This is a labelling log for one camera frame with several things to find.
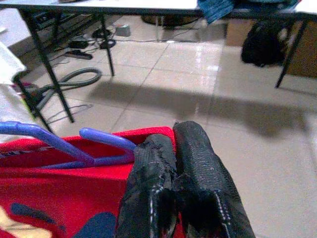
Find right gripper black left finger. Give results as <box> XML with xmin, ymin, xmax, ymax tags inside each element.
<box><xmin>115</xmin><ymin>133</ymin><xmax>183</xmax><ymax>238</ymax></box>

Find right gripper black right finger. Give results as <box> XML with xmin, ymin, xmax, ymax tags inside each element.
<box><xmin>172</xmin><ymin>120</ymin><xmax>256</xmax><ymax>238</ymax></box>

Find purple plastic clothes hanger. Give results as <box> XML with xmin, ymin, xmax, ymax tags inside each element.
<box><xmin>0</xmin><ymin>121</ymin><xmax>138</xmax><ymax>171</ymax></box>

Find red printed t-shirt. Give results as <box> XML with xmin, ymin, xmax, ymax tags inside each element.
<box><xmin>0</xmin><ymin>126</ymin><xmax>179</xmax><ymax>238</ymax></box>

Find black floor power strip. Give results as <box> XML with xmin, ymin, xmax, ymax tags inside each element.
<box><xmin>65</xmin><ymin>49</ymin><xmax>94</xmax><ymax>60</ymax></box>

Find black backpack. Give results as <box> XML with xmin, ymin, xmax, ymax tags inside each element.
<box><xmin>241</xmin><ymin>21</ymin><xmax>289</xmax><ymax>67</ymax></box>

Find small grey green box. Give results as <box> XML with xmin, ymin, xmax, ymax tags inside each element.
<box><xmin>115</xmin><ymin>24</ymin><xmax>131</xmax><ymax>37</ymax></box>

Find black floor power brick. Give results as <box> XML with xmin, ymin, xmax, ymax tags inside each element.
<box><xmin>68</xmin><ymin>39</ymin><xmax>89</xmax><ymax>49</ymax></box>

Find brown round base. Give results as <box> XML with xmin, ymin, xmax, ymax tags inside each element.
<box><xmin>141</xmin><ymin>14</ymin><xmax>196</xmax><ymax>27</ymax></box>

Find hung white t-shirt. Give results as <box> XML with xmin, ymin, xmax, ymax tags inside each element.
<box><xmin>0</xmin><ymin>41</ymin><xmax>38</xmax><ymax>129</ymax></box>

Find brown cardboard box under table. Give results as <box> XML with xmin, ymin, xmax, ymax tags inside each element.
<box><xmin>226</xmin><ymin>19</ymin><xmax>317</xmax><ymax>80</ymax></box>

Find blue denim jeans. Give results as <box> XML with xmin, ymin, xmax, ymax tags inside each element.
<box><xmin>198</xmin><ymin>0</ymin><xmax>236</xmax><ymax>24</ymax></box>

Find grey table black legs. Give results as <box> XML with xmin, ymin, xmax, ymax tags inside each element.
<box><xmin>0</xmin><ymin>0</ymin><xmax>317</xmax><ymax>134</ymax></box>

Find loose white t-shirt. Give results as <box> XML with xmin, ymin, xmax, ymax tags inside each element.
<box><xmin>296</xmin><ymin>0</ymin><xmax>317</xmax><ymax>13</ymax></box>

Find grey flexible hose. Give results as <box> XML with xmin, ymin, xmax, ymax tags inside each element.
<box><xmin>13</xmin><ymin>67</ymin><xmax>102</xmax><ymax>112</ymax></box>

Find black coiled cable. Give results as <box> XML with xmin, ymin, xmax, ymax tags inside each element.
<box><xmin>93</xmin><ymin>28</ymin><xmax>117</xmax><ymax>49</ymax></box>

